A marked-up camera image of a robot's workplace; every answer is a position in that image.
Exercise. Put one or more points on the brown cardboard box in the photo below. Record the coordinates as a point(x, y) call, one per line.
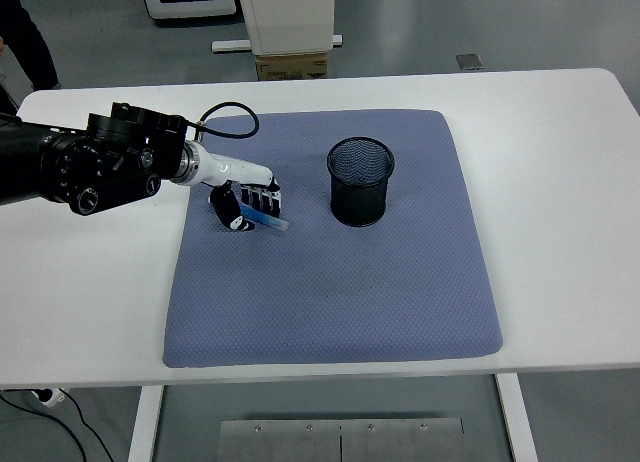
point(290, 66)

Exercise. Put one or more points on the grey metal plate with screws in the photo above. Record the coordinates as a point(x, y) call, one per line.
point(300, 442)

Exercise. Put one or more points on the small grey floor plate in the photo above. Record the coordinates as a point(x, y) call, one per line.
point(470, 62)

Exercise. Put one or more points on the white table leg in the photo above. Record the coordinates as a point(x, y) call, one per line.
point(517, 422)
point(142, 427)

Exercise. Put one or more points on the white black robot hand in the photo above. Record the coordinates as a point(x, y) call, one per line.
point(240, 172)

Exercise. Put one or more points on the white tall cabinet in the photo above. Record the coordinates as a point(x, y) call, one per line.
point(290, 17)

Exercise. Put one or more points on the white base bar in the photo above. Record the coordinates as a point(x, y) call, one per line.
point(230, 45)

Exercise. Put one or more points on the black mesh pen holder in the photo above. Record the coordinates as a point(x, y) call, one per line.
point(360, 202)

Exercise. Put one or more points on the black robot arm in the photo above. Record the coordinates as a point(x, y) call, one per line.
point(100, 157)

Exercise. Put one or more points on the blue marker pen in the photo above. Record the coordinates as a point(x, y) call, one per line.
point(272, 224)

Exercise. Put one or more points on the white power strip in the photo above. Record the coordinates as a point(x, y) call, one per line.
point(50, 397)

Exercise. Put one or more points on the person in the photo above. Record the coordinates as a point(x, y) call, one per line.
point(25, 37)

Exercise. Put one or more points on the blue-grey textured mat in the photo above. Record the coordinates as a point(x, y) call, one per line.
point(325, 292)

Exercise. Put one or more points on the white appliance with dark slot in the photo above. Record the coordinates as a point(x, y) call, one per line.
point(190, 2)

